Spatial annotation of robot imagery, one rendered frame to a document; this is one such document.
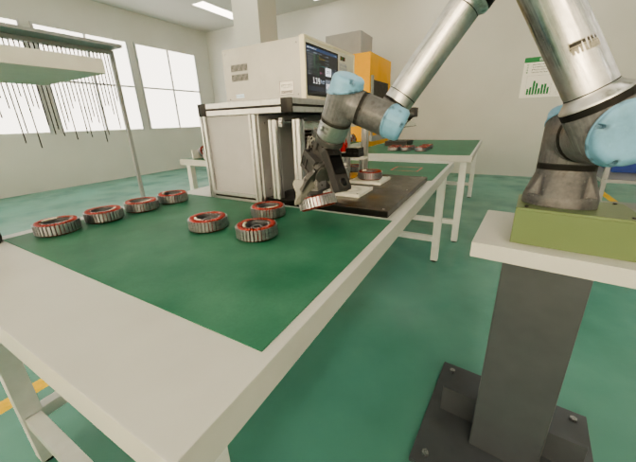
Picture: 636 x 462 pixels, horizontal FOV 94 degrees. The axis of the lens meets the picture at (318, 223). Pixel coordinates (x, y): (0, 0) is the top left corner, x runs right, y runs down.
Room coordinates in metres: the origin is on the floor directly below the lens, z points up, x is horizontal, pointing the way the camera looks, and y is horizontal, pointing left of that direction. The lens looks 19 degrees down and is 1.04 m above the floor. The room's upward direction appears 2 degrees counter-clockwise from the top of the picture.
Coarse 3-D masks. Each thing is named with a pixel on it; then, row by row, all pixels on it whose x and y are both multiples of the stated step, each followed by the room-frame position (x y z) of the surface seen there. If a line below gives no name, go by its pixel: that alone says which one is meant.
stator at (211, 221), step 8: (192, 216) 0.84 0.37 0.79; (200, 216) 0.86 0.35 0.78; (208, 216) 0.87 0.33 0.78; (216, 216) 0.87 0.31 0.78; (224, 216) 0.84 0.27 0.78; (192, 224) 0.79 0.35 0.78; (200, 224) 0.79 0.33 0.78; (208, 224) 0.80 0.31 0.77; (216, 224) 0.80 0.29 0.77; (224, 224) 0.82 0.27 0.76; (200, 232) 0.79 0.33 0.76; (208, 232) 0.79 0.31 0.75
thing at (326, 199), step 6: (330, 192) 0.83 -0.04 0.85; (306, 198) 0.81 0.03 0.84; (312, 198) 0.81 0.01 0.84; (318, 198) 0.80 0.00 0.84; (324, 198) 0.80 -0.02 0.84; (330, 198) 0.81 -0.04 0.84; (300, 204) 0.82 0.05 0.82; (306, 204) 0.80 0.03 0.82; (312, 204) 0.80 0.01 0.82; (318, 204) 0.79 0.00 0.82; (324, 204) 0.80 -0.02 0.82; (330, 204) 0.82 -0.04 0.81; (300, 210) 0.83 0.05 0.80; (306, 210) 0.81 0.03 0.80
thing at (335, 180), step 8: (328, 152) 0.78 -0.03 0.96; (336, 152) 0.79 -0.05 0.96; (328, 160) 0.77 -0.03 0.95; (336, 160) 0.78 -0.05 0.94; (328, 168) 0.77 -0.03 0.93; (336, 168) 0.77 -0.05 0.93; (344, 168) 0.78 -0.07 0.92; (328, 176) 0.77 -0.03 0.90; (336, 176) 0.75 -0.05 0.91; (344, 176) 0.77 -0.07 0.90; (336, 184) 0.74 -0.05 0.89; (344, 184) 0.75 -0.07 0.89; (336, 192) 0.75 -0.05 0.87
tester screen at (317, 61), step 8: (312, 48) 1.21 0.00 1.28; (312, 56) 1.21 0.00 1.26; (320, 56) 1.25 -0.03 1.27; (328, 56) 1.31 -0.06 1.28; (336, 56) 1.37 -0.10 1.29; (312, 64) 1.20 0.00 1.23; (320, 64) 1.25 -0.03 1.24; (328, 64) 1.31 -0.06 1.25; (336, 64) 1.37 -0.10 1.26; (312, 72) 1.20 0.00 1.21; (320, 72) 1.25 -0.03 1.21
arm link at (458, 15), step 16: (464, 0) 0.78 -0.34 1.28; (480, 0) 0.77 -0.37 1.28; (448, 16) 0.79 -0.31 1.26; (464, 16) 0.78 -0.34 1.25; (432, 32) 0.80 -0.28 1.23; (448, 32) 0.78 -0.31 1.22; (464, 32) 0.80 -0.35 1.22; (416, 48) 0.83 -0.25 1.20; (432, 48) 0.79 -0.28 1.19; (448, 48) 0.79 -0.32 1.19; (416, 64) 0.80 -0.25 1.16; (432, 64) 0.79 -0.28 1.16; (400, 80) 0.81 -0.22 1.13; (416, 80) 0.80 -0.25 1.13; (384, 96) 0.84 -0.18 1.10; (400, 96) 0.80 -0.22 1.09; (416, 96) 0.81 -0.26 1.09
